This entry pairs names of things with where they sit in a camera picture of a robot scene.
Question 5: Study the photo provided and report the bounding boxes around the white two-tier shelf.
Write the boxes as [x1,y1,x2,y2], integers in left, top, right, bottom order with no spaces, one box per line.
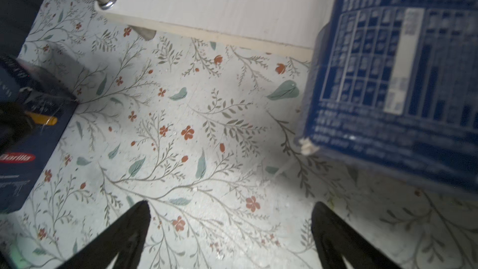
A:
[95,0,334,61]

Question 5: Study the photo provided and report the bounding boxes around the light blue spaghetti box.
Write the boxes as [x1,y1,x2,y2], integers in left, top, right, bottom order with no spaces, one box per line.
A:
[298,0,478,198]

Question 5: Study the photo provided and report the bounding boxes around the dark blue spaghetti box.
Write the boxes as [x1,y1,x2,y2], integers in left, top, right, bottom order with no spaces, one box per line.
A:
[1,56,78,214]

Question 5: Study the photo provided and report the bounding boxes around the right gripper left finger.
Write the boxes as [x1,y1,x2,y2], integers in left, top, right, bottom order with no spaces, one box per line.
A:
[60,201,151,269]

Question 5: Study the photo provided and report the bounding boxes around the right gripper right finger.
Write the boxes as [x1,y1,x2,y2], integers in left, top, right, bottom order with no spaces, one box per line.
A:
[311,202,399,269]

